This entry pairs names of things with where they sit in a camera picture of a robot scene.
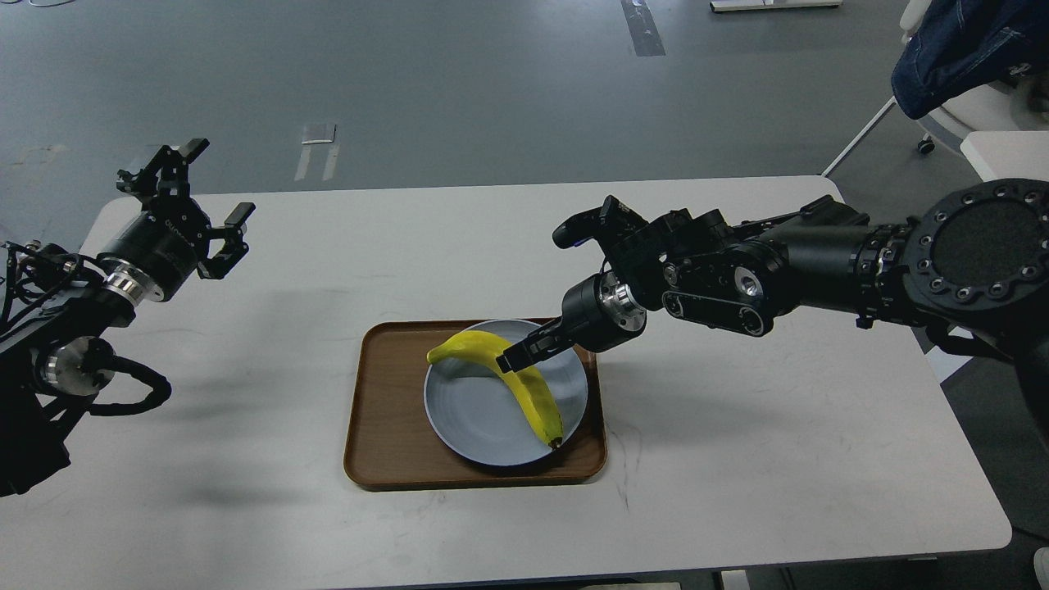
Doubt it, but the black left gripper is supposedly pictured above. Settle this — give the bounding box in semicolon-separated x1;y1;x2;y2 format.
97;138;256;302

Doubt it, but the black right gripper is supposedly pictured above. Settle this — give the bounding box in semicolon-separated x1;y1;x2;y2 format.
495;273;647;374

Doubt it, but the yellow banana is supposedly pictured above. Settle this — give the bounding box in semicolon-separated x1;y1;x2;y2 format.
426;329;565;450

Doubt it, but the blue round plate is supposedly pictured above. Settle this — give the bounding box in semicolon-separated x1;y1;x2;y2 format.
423;351;588;467

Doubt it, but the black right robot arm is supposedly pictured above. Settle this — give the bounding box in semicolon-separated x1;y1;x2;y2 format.
496;178;1048;440

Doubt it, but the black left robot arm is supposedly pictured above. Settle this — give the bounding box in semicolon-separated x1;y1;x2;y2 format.
1;138;255;497

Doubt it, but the brown wooden tray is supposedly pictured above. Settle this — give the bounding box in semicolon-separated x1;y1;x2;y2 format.
343;319;607;492

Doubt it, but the white side table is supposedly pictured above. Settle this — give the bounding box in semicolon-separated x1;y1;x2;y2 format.
960;130;1048;182

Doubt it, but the blue denim jacket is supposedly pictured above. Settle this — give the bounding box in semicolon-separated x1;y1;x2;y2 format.
889;1;1048;120

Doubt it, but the white office chair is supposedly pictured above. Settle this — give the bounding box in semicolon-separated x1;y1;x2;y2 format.
821;0;1049;176

